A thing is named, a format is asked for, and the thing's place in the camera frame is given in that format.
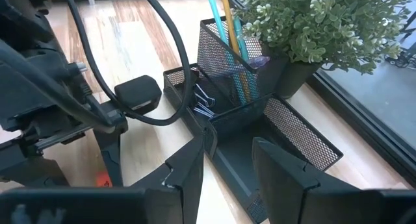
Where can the light blue pen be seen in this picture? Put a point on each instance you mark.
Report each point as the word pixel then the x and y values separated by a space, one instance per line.
pixel 215 16

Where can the teal pen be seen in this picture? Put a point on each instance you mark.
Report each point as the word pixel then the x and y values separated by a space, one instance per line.
pixel 240 42

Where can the green potted plant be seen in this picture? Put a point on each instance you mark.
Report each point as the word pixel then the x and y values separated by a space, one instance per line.
pixel 325 26

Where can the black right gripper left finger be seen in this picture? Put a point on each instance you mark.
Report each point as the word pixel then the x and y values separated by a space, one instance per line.
pixel 113 206

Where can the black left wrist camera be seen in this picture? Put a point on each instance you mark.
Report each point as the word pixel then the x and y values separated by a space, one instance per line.
pixel 138 92

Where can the black mesh desk organizer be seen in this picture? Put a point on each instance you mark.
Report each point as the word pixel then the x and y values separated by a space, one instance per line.
pixel 286 126

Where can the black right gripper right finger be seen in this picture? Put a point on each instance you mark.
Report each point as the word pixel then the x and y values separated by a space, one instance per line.
pixel 325 204

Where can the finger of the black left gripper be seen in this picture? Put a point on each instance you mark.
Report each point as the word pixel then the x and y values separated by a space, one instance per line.
pixel 110 159
pixel 29 172

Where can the yellow pencil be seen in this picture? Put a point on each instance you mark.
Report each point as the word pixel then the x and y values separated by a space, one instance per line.
pixel 229 22

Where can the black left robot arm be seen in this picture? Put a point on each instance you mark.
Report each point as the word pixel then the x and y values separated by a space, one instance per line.
pixel 19 16

